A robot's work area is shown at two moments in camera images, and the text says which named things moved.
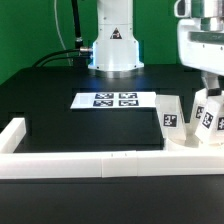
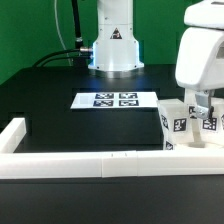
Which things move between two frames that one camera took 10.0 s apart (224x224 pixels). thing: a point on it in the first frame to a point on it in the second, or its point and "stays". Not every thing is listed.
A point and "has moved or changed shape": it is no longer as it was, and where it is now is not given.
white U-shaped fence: (99, 164) stays
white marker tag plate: (137, 99) stays
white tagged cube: (171, 117) has moved or changed shape
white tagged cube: (207, 128) to (190, 99)
